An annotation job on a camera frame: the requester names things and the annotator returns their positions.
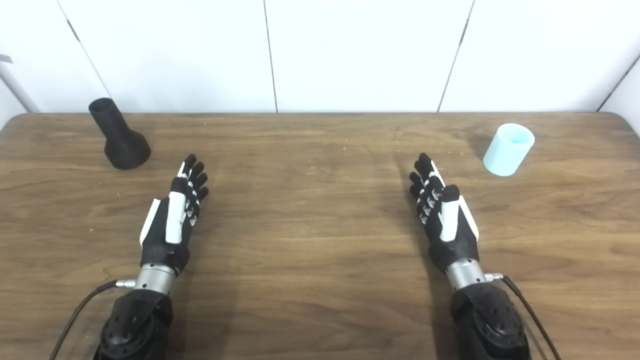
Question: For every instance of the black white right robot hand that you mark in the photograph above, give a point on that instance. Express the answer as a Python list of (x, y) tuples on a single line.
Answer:
[(450, 240)]

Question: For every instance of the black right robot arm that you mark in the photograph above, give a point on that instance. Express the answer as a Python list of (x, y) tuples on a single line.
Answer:
[(492, 325)]

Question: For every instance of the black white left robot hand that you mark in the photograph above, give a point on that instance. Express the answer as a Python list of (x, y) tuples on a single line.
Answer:
[(165, 240)]

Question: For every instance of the black nozzle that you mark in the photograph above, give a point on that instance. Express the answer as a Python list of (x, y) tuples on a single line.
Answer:
[(125, 147)]

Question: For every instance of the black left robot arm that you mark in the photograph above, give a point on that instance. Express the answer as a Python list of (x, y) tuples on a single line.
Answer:
[(135, 325)]

